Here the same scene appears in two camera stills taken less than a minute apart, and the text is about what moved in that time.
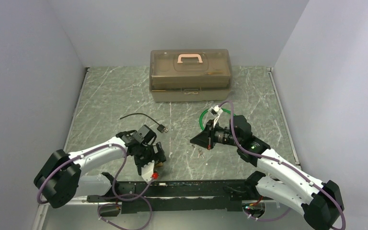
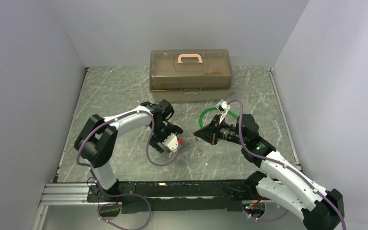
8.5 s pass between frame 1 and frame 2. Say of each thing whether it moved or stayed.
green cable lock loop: stayed
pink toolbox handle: stayed
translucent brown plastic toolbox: stayed
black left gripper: moved
